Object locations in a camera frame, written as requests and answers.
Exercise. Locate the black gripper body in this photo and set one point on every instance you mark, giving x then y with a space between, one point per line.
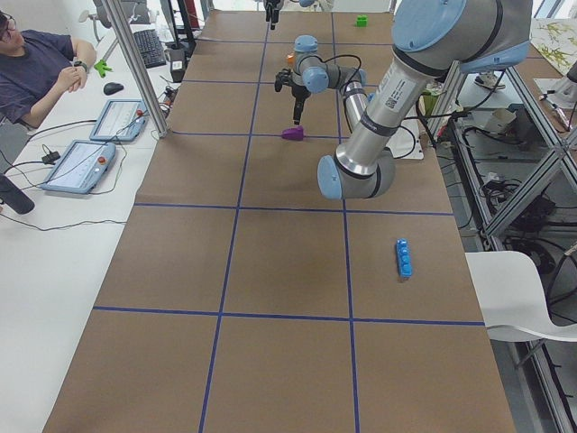
299 92
270 6

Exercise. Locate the purple trapezoid block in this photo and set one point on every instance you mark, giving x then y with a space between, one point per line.
295 133

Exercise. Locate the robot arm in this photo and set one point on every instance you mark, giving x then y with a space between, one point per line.
428 36
305 6

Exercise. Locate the green brick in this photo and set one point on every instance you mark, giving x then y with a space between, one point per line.
362 20

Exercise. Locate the black keyboard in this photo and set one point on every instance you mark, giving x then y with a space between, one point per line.
150 48

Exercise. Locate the black computer mouse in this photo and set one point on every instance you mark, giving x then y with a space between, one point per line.
112 88

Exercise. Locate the green toy figure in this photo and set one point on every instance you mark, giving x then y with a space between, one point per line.
102 68

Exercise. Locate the far teach pendant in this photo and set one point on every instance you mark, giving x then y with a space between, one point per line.
121 120

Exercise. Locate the teach pendant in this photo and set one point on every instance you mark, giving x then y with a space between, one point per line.
121 120
80 167

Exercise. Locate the long blue brick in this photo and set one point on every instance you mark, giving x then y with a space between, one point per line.
404 259

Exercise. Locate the near teach pendant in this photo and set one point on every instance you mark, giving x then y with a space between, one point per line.
80 167

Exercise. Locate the seated person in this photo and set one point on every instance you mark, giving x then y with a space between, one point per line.
37 68

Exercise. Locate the white chair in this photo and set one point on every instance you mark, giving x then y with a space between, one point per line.
512 298

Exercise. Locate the aluminium frame post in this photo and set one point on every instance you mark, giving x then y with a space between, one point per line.
124 35

